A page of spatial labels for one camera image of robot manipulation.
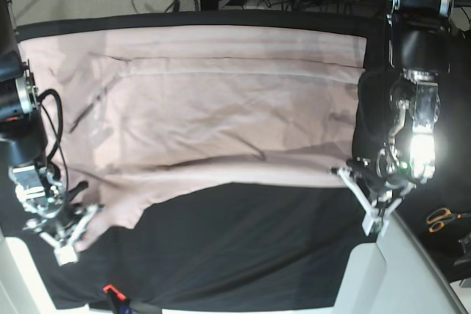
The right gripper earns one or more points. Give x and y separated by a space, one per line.
60 218

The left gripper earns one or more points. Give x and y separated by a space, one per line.
375 190

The pink T-shirt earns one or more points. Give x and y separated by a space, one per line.
151 114

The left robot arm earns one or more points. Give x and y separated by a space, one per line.
418 52

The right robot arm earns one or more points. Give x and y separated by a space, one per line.
32 129

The red clip front edge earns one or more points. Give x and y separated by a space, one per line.
111 290

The white base block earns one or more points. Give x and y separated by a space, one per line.
22 289
395 274

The black device right edge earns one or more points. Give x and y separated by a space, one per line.
465 244

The orange handled scissors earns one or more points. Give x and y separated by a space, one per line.
441 217

